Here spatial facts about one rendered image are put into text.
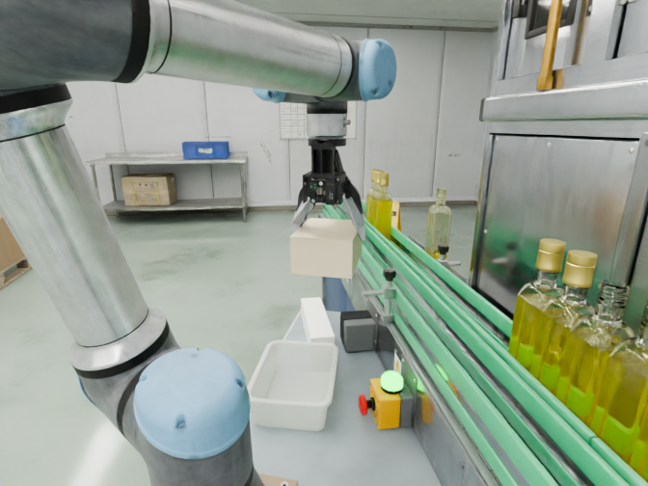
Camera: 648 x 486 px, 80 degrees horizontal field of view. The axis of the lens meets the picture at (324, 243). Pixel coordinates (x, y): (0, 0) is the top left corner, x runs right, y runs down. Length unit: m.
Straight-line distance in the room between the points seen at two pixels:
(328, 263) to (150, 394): 0.40
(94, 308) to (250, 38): 0.33
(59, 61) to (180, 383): 0.31
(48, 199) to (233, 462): 0.33
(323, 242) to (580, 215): 0.49
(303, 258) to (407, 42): 6.04
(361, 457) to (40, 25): 0.74
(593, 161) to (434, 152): 5.96
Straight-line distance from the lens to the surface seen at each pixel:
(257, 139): 6.18
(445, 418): 0.71
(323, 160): 0.71
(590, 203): 0.86
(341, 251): 0.72
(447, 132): 6.84
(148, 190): 5.83
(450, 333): 0.86
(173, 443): 0.45
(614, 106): 0.79
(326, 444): 0.83
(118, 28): 0.34
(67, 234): 0.47
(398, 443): 0.84
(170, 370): 0.48
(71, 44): 0.34
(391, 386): 0.81
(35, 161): 0.45
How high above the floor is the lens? 1.33
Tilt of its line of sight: 17 degrees down
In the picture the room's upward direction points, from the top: straight up
